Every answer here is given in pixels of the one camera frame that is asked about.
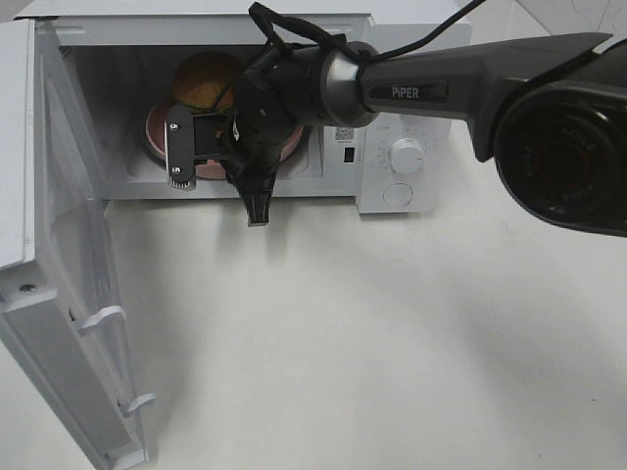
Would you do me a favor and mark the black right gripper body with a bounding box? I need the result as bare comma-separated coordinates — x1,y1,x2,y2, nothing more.
192,110,287,189

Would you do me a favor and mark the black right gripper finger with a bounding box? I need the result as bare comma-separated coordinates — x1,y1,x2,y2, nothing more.
237,178,274,226

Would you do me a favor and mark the pink round plate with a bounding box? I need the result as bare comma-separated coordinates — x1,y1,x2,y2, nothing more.
144,98,308,180

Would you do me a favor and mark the burger with lettuce and cheese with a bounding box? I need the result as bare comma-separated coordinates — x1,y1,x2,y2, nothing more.
171,51,244,113

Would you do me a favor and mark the white round door button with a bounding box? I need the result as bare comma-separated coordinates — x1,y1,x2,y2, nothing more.
383,183,413,207

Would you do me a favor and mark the white round knob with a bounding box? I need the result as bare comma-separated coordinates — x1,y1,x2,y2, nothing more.
388,138,425,174

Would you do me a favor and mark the white microwave door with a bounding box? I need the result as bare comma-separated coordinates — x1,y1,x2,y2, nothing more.
1,19,154,469

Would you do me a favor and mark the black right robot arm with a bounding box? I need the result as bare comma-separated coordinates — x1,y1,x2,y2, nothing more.
192,32,626,237

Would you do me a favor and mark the white warning label sticker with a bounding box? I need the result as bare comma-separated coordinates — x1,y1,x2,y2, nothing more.
333,126,358,147

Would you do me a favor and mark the white microwave oven body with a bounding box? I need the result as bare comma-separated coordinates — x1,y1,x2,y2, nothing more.
1,1,451,213

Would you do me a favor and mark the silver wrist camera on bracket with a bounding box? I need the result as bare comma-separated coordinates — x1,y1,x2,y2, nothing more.
165,105,196,191

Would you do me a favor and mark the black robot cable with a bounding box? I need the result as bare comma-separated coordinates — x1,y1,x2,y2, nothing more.
247,0,491,65

